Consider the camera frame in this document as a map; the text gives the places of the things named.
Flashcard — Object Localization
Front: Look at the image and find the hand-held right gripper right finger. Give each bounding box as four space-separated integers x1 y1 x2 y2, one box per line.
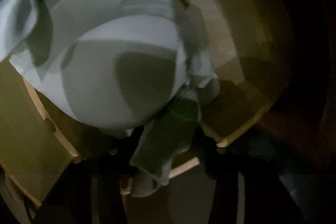
194 132 307 224

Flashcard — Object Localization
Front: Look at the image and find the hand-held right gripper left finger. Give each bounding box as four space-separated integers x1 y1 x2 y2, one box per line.
34 126 147 224

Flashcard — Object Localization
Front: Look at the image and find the white underwear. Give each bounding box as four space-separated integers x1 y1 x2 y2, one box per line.
0 0 221 198

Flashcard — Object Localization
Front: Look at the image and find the wooden drawer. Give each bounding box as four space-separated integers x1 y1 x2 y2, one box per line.
0 0 297 224

